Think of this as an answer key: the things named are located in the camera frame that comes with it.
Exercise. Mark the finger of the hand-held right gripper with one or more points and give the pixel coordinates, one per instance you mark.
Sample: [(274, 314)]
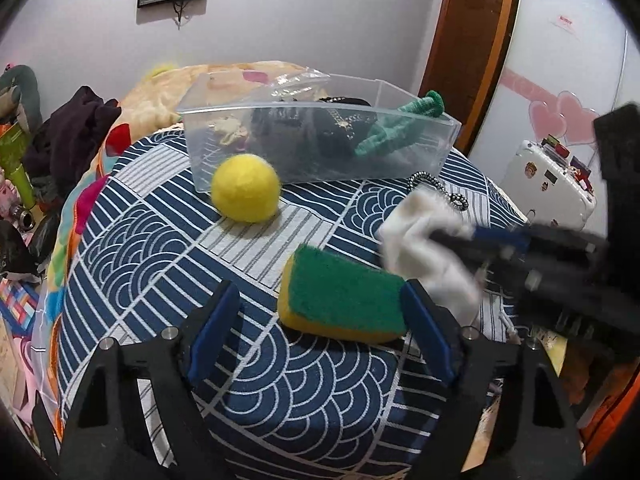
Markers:
[(500, 238), (530, 277)]

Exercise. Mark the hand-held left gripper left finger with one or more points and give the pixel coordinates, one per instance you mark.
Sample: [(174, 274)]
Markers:
[(215, 332)]

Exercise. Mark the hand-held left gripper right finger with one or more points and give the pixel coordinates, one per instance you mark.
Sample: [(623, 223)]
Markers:
[(425, 332)]

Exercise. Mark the white fluffy cloth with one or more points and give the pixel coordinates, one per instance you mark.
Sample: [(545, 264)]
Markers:
[(417, 240)]

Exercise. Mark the green and yellow sponge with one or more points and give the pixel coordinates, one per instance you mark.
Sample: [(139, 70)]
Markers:
[(340, 295)]

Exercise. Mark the clear plastic bin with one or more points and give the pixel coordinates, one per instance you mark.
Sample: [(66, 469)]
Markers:
[(310, 165)]

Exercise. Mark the white suitcase with stickers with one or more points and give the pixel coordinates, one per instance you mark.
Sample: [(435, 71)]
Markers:
[(545, 185)]

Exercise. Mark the blue wave patterned cloth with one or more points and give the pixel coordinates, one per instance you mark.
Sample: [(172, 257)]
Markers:
[(150, 240)]

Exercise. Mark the pink heart sticker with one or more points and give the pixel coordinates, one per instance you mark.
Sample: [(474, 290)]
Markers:
[(565, 115)]

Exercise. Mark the yellow felt ball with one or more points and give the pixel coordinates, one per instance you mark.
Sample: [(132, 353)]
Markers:
[(245, 187)]

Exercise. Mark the green knit glove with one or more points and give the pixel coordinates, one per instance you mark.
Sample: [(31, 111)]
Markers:
[(390, 135)]

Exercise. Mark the colourful checked box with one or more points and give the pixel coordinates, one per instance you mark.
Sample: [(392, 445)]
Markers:
[(17, 305)]

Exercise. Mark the small beige plush toy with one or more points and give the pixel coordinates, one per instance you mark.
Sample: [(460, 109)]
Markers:
[(231, 132)]

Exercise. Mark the white wardrobe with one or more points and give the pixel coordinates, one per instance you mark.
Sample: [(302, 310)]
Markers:
[(565, 25)]

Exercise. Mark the black fabric pouch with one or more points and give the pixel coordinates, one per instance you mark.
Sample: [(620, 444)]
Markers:
[(327, 130)]

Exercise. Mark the brown wooden door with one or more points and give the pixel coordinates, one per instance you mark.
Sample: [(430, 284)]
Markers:
[(470, 35)]

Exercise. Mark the black plastic bag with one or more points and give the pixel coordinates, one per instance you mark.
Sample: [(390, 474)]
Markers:
[(15, 250)]

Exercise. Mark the dark clothes pile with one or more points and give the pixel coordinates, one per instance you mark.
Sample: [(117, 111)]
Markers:
[(65, 135)]

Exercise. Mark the clear plastic bag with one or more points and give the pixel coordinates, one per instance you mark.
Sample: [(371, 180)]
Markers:
[(295, 82)]

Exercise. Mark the green plastic toy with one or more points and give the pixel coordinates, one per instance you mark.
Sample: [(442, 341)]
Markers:
[(17, 160)]

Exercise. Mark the grey green plush toy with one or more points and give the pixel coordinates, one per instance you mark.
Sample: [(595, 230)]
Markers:
[(22, 95)]

